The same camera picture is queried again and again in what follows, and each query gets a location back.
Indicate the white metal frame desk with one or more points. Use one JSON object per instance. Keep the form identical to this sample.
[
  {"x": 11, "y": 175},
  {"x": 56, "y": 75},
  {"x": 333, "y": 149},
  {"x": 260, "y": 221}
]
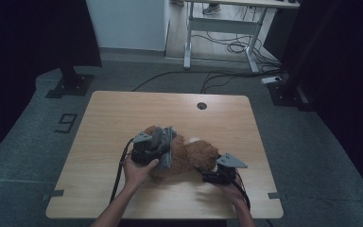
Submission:
[{"x": 223, "y": 25}]

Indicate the white panel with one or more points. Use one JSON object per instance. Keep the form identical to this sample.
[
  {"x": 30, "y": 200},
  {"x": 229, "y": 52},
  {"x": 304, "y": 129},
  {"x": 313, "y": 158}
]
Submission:
[{"x": 126, "y": 25}]

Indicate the dark curtain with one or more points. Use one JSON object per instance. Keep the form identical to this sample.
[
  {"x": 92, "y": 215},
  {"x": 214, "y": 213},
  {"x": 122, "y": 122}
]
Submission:
[
  {"x": 28, "y": 47},
  {"x": 343, "y": 63}
]

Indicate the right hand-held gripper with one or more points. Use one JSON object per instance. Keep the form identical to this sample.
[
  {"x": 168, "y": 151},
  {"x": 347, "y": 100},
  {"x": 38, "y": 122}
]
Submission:
[{"x": 223, "y": 176}]

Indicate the person's right hand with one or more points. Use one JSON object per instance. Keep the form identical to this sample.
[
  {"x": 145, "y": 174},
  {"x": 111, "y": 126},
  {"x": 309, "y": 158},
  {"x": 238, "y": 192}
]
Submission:
[{"x": 234, "y": 194}]

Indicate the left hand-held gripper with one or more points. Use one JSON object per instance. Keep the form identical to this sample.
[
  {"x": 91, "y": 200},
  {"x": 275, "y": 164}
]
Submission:
[{"x": 141, "y": 154}]

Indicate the grey fluffy cloth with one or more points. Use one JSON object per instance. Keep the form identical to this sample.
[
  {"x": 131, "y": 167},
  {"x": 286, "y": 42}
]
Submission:
[{"x": 167, "y": 148}]

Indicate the black stand with dark base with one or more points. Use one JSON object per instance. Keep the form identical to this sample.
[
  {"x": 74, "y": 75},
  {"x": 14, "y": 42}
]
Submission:
[{"x": 290, "y": 94}]

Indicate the grey tape strip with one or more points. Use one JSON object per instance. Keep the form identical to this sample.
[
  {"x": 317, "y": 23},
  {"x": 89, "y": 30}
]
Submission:
[
  {"x": 55, "y": 193},
  {"x": 274, "y": 195}
]

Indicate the person's left hand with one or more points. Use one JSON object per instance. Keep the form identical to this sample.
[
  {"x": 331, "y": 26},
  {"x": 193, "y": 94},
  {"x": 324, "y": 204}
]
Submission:
[{"x": 137, "y": 175}]

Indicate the white power strip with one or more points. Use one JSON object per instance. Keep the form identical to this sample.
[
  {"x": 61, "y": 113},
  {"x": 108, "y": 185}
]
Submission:
[{"x": 271, "y": 80}]

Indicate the brown teddy bear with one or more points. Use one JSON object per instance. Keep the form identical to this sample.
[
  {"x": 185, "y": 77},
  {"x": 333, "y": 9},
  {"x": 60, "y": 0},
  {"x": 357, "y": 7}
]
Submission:
[{"x": 195, "y": 156}]

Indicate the black stand with square base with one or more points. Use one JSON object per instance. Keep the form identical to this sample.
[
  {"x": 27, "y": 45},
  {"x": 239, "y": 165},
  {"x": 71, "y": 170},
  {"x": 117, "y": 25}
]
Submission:
[{"x": 72, "y": 83}]

